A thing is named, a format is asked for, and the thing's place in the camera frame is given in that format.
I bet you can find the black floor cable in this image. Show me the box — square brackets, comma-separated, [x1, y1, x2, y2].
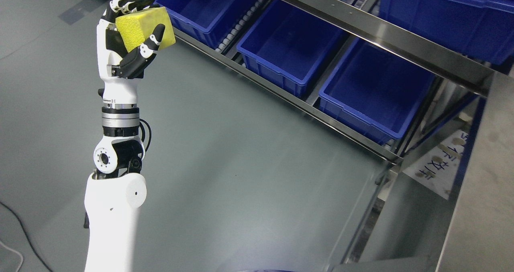
[0, 202, 53, 272]

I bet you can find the blue bin middle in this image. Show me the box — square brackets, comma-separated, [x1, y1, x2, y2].
[237, 0, 349, 98]

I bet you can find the yellow foam block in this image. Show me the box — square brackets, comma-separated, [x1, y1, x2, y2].
[115, 7, 176, 51]

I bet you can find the white paper label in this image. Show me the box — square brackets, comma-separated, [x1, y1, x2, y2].
[403, 130, 469, 200]

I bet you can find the stainless steel table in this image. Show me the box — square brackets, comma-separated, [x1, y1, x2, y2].
[433, 74, 514, 272]

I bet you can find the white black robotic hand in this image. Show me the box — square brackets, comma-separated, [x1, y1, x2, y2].
[96, 0, 166, 109]

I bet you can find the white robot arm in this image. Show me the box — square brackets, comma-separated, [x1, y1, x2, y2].
[84, 100, 147, 272]

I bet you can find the blue plastic bin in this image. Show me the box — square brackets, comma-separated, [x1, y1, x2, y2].
[156, 0, 257, 49]

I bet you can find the blue bin upper right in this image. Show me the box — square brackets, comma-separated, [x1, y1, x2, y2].
[379, 0, 514, 64]

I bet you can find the metal shelf rack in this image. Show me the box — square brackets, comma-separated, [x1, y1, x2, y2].
[100, 0, 514, 168]

